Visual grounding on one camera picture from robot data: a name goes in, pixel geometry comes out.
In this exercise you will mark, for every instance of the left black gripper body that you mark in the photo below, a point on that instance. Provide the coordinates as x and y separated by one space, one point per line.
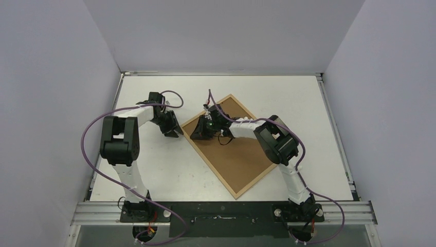
166 121

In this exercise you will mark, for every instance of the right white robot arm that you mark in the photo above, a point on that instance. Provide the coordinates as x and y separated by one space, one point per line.
276 141

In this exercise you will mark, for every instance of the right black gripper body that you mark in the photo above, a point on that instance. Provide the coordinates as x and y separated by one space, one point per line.
205 127

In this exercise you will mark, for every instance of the aluminium rail front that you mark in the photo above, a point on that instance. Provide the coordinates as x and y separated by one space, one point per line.
96 213

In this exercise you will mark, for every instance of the wooden picture frame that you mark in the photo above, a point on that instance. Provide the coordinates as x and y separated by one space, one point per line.
204 150

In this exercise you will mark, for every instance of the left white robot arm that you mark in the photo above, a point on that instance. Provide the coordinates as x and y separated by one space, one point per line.
120 146

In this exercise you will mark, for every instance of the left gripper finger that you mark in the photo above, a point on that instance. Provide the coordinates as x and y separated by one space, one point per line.
176 126
172 134

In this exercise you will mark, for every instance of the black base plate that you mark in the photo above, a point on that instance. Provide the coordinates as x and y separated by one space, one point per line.
275 219

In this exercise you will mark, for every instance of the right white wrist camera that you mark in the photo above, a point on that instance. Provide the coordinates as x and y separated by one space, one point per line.
206 108

